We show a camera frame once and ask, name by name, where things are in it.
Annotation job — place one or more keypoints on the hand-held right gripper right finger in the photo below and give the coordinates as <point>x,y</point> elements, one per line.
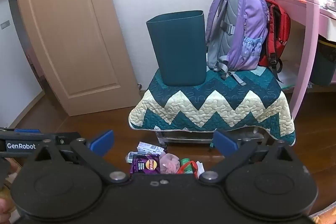
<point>224,144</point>

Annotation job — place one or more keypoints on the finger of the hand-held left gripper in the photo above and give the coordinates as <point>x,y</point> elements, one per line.
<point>27,131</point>

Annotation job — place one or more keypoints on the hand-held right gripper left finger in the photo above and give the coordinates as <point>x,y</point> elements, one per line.
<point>103,142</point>

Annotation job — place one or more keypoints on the white paper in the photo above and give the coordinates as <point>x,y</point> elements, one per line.
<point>200,167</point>

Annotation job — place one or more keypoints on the white purple biscuit packet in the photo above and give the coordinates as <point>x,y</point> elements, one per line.
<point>148,146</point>

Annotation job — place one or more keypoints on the teal trash bin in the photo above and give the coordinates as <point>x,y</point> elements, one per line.
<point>178,50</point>

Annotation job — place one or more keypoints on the person's left hand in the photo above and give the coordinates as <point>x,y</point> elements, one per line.
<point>3,207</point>

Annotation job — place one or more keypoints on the crumpled grey white wrapper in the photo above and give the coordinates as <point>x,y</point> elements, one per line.
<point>131,157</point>

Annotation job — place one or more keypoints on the red foam fruit net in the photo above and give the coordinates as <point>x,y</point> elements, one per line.
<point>194,165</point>

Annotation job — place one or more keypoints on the small green bottle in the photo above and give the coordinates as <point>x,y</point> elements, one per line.
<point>185,161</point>

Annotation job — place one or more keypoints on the purple chip packet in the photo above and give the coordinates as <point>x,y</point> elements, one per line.
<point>144,165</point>

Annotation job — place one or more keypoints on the beige wooden door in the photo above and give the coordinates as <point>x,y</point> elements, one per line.
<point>65,43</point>

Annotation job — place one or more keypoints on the purple backpack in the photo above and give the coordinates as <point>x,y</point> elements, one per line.
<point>249,37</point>

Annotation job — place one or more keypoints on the red backpack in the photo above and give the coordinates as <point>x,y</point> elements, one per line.
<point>278,29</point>

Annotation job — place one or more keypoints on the dark green bin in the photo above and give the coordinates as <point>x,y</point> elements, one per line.
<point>324,66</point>

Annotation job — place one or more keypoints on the pink desk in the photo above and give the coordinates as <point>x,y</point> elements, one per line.
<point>307,29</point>

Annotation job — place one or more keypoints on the metal stool frame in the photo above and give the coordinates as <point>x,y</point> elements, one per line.
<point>183,138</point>

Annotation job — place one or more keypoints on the grey wall plate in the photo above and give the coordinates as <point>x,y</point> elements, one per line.
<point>4,24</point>

